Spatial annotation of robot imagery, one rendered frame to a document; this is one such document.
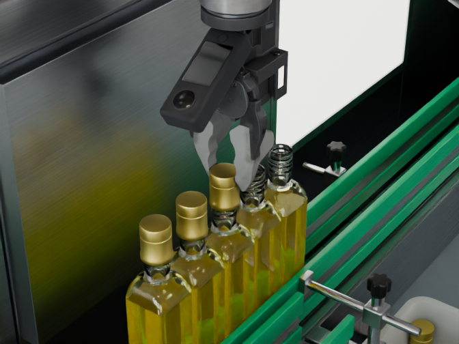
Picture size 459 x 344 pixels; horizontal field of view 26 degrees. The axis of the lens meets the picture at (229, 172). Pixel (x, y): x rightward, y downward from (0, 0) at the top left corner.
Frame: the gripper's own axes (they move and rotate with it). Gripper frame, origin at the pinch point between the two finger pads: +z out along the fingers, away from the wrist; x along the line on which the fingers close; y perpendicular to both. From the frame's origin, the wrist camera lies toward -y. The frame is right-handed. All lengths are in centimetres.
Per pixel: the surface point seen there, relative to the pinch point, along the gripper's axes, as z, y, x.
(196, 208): 0.0, -6.7, -1.1
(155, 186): 7.1, 2.4, 12.3
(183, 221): 1.8, -7.4, 0.2
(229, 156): 10.5, 18.0, 12.0
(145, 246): 1.8, -13.2, 0.7
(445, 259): 41, 52, -8
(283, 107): 9.0, 31.6, 12.0
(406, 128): 20, 54, 3
